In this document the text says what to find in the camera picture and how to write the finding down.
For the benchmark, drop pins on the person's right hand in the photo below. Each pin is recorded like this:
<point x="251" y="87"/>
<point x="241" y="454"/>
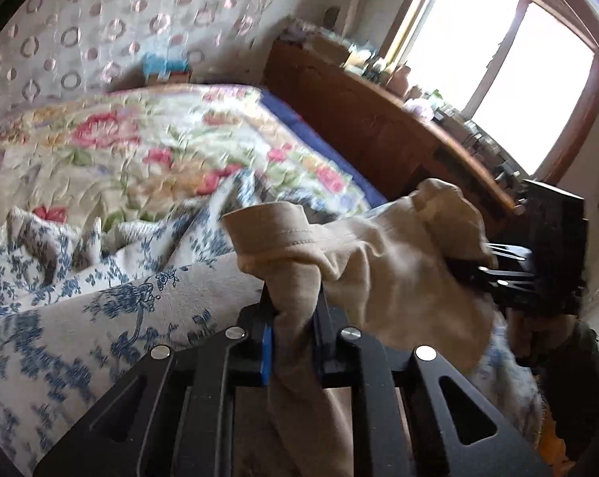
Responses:
<point x="525" y="335"/>

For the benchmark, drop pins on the open cardboard box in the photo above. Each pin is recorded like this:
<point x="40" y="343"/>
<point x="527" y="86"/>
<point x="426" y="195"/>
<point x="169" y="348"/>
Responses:
<point x="329" y="47"/>

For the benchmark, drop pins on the white rounded container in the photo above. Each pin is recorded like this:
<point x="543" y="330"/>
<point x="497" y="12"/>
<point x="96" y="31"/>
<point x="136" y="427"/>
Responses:
<point x="421" y="107"/>

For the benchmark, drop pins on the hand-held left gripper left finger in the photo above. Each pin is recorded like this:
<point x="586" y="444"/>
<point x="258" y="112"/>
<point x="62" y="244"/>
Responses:
<point x="265" y="353"/>

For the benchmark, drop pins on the pile of packets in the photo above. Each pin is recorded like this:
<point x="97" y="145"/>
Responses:
<point x="299" y="31"/>

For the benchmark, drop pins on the long wooden cabinet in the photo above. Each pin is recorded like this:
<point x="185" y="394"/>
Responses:
<point x="379" y="124"/>

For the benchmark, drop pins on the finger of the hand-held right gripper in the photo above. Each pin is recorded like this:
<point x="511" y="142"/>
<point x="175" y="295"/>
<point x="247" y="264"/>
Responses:
<point x="503" y="277"/>
<point x="510" y="252"/>

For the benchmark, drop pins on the cardboard box with blue contents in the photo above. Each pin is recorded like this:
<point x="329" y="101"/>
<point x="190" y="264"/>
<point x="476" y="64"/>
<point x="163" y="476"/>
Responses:
<point x="163" y="72"/>

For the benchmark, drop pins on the beige printed t-shirt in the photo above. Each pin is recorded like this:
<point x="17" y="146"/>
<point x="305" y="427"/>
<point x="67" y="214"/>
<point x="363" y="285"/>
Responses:
<point x="379" y="268"/>

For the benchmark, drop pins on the floral quilt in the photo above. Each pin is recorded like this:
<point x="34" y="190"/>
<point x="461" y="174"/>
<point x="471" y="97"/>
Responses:
<point x="130" y="159"/>

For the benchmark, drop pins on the circle patterned wall curtain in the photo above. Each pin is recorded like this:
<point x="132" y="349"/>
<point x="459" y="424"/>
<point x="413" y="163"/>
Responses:
<point x="106" y="25"/>

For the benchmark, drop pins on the black round wall object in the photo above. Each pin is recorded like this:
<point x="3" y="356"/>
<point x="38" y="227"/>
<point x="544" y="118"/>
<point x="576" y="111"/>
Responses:
<point x="333" y="14"/>

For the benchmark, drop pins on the blue floral bed sheet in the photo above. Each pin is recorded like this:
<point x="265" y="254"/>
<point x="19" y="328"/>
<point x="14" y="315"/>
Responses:
<point x="56" y="348"/>

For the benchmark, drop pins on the pink jug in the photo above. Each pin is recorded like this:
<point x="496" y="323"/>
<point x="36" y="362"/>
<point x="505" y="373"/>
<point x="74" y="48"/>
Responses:
<point x="399" y="78"/>

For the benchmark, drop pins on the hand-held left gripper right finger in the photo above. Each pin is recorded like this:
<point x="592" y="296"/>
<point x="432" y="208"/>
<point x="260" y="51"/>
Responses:
<point x="324" y="348"/>

